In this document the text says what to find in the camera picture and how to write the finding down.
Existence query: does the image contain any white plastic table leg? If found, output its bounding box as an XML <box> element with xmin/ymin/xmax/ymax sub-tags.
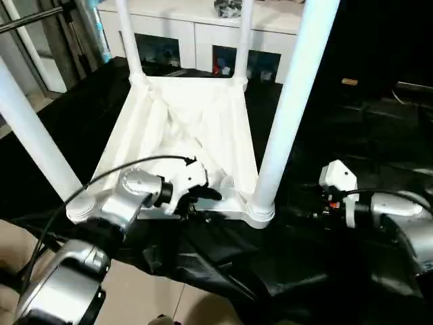
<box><xmin>253</xmin><ymin>0</ymin><xmax>341</xmax><ymax>213</ymax></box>
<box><xmin>0</xmin><ymin>56</ymin><xmax>85</xmax><ymax>204</ymax></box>
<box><xmin>233</xmin><ymin>0</ymin><xmax>255</xmax><ymax>86</ymax></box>
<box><xmin>114</xmin><ymin>0</ymin><xmax>149</xmax><ymax>84</ymax></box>

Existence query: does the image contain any black tripod pole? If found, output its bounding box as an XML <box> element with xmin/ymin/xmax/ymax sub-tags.
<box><xmin>0</xmin><ymin>5</ymin><xmax>74</xmax><ymax>33</ymax></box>

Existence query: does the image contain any black mat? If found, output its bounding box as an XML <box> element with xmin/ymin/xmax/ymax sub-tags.
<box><xmin>0</xmin><ymin>56</ymin><xmax>433</xmax><ymax>325</ymax></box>

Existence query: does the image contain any blue and white roll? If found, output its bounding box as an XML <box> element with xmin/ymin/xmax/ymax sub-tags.
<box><xmin>89</xmin><ymin>0</ymin><xmax>112</xmax><ymax>64</ymax></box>

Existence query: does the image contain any black backdrop cloth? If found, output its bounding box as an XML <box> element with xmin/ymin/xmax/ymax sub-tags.
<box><xmin>304</xmin><ymin>0</ymin><xmax>433</xmax><ymax>99</ymax></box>

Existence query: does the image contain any white glass-door cabinet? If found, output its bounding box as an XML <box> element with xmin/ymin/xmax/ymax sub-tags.
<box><xmin>97</xmin><ymin>0</ymin><xmax>305</xmax><ymax>84</ymax></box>

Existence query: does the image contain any white pole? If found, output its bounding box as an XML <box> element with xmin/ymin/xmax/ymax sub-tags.
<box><xmin>6</xmin><ymin>0</ymin><xmax>57</xmax><ymax>89</ymax></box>

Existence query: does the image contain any black metal bar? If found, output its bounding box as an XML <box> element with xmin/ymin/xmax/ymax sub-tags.
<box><xmin>395</xmin><ymin>81</ymin><xmax>433</xmax><ymax>98</ymax></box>

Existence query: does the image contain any black left wrist camera cable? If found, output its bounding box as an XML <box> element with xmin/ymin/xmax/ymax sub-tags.
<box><xmin>20</xmin><ymin>154</ymin><xmax>198</xmax><ymax>295</ymax></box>

